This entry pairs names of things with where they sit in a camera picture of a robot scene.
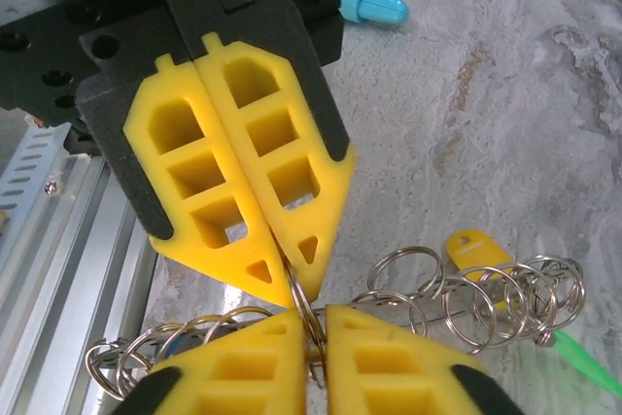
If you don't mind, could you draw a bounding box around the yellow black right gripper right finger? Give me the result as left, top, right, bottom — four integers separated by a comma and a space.
323, 303, 527, 415

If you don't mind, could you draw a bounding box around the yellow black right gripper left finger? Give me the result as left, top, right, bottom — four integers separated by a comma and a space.
110, 307, 311, 415

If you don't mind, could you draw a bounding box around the silver metal key ring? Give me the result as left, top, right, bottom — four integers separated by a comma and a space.
116, 322, 166, 387
85, 340, 128, 399
208, 305, 274, 333
457, 263, 531, 333
285, 261, 328, 390
439, 274, 493, 357
350, 290, 430, 338
502, 262, 560, 338
522, 254, 588, 344
169, 310, 244, 348
366, 245, 446, 305

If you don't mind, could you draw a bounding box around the yellow plastic key tag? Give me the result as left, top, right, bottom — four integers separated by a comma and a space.
444, 229, 524, 312

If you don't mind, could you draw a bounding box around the green plastic key tag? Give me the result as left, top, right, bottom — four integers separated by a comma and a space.
551, 328, 622, 399

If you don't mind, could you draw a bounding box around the aluminium frame rail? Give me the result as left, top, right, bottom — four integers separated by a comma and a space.
0, 152, 159, 415

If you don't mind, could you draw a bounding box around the grey perforated cable duct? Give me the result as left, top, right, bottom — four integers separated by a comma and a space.
0, 122, 74, 226

